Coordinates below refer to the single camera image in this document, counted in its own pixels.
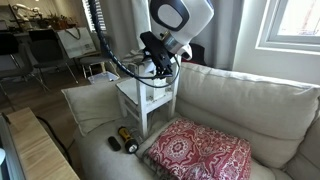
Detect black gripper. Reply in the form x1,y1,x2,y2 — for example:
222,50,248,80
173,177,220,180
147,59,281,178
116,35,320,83
139,30,175,80

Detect white wooden shelf frame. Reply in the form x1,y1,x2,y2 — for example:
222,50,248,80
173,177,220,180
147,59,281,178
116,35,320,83
115,54,183,139

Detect black office chair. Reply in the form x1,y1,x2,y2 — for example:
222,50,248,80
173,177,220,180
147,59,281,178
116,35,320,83
28,29,79,84
0,31,34,98

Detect grey white patterned blanket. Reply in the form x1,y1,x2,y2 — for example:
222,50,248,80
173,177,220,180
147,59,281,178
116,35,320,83
121,49,148,66

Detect clear plastic box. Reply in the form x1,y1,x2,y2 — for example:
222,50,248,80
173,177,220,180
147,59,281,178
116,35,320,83
87,71,120,85

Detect grey curtain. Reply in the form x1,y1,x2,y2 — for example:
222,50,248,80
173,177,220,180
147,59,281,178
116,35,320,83
99,0,244,71

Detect grey metal stool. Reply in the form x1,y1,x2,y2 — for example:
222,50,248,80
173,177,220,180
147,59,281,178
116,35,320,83
78,54,111,79

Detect yellow black flashlight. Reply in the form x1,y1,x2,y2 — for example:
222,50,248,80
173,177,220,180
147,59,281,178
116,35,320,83
118,125,140,154

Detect cream loose pillow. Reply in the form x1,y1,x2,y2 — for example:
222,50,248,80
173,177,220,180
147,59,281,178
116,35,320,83
60,81,133,137

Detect red white patterned cloth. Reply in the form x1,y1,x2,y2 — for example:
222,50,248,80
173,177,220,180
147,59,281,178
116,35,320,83
143,118,253,180

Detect small black remote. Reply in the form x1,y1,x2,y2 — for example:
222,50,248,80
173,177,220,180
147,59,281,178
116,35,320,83
107,135,122,152

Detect white window blinds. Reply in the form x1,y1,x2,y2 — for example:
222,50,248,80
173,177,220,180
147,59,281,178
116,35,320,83
81,0,108,33

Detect large cream back cushion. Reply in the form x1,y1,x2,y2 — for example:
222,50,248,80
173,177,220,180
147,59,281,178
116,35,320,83
175,62,320,169

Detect white paper bag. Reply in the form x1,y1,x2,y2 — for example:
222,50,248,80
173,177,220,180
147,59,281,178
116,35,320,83
56,26,98,59

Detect cream fabric sofa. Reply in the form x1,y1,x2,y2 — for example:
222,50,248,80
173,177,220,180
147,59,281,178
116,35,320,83
61,61,320,180

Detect light wooden table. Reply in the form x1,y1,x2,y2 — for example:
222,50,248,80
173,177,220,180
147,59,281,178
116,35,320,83
4,106,81,180

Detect black corrugated cable hose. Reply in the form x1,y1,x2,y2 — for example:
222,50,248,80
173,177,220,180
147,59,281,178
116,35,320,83
87,0,181,89

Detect white window frame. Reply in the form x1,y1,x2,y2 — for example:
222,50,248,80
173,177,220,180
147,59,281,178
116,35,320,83
255,0,320,53

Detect black floor cable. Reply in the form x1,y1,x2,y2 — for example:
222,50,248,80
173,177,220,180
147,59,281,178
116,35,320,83
34,114,73,166

